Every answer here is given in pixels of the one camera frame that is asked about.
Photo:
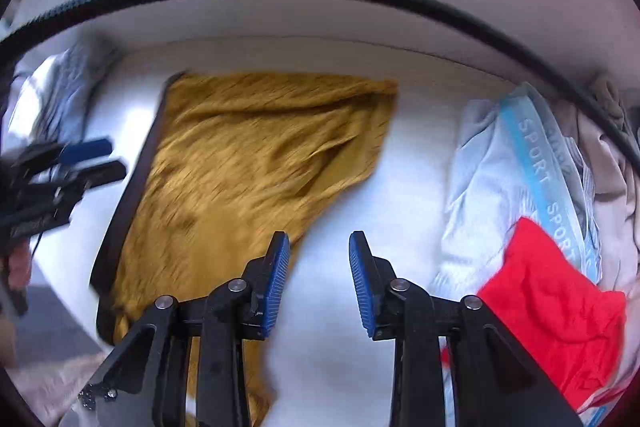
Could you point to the red garment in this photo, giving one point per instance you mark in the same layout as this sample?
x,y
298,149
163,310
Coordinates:
x,y
545,307

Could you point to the beige cloth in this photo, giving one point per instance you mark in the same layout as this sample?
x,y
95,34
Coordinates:
x,y
610,187

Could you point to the light blue striped garment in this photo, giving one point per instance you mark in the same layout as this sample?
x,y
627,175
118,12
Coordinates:
x,y
495,177

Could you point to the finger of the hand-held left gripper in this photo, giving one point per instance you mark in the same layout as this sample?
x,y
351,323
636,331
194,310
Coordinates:
x,y
102,173
87,150

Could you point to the yellow patterned pants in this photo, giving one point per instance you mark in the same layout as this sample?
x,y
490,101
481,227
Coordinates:
x,y
240,147

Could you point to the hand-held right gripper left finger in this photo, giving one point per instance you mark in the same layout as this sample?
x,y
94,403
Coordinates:
x,y
276,287

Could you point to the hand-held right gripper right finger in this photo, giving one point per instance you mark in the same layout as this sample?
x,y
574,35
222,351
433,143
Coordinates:
x,y
361,287

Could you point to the person's left hand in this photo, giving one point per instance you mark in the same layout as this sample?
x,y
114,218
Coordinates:
x,y
19,264

